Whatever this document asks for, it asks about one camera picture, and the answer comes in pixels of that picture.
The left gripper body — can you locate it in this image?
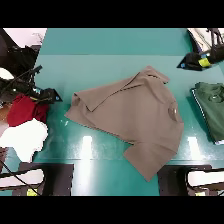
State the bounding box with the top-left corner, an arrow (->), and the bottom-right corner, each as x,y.
37,87 -> 64,104

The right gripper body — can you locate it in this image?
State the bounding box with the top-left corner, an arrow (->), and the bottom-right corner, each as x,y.
176,51 -> 212,72

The brown T-shirt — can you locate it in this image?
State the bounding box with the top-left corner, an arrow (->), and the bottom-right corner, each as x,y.
63,64 -> 186,184

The pale folded garment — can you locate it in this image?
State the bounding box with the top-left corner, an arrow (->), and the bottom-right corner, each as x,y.
186,28 -> 216,54

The red garment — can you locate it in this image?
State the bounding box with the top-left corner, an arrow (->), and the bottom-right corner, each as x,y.
5,93 -> 51,129

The white garment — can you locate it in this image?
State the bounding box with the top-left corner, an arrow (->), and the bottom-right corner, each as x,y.
0,117 -> 50,164

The dark green T-shirt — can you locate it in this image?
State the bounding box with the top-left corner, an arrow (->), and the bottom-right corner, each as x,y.
190,81 -> 224,146

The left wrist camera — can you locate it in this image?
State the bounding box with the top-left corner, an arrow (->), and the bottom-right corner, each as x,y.
6,64 -> 44,92

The black cable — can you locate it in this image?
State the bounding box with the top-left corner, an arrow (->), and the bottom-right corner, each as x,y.
0,159 -> 43,197

